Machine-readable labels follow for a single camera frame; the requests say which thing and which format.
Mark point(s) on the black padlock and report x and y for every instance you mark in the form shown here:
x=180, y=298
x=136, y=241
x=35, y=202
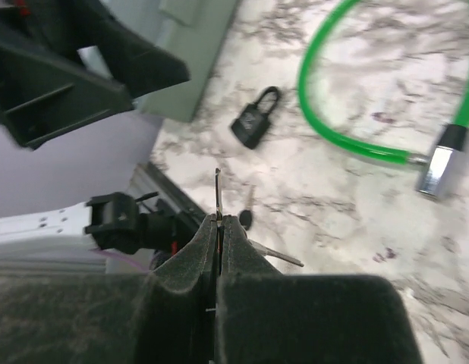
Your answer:
x=252, y=123

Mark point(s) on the aluminium rail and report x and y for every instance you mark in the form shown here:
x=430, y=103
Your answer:
x=149, y=178

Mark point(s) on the translucent plastic storage box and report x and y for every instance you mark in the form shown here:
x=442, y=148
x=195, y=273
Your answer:
x=194, y=31

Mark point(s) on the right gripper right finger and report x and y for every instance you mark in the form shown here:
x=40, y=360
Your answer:
x=264, y=316

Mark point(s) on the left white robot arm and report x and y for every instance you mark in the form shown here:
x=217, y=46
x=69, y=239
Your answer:
x=111, y=221

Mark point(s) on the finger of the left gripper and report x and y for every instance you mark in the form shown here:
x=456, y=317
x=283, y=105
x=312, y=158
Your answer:
x=68, y=26
x=43, y=96

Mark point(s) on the black head key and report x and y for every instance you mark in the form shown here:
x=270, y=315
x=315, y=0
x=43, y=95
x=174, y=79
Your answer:
x=245, y=216

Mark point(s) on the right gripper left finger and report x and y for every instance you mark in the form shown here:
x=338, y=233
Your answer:
x=159, y=317

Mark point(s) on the green cable lock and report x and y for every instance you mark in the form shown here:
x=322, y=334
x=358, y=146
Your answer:
x=388, y=81

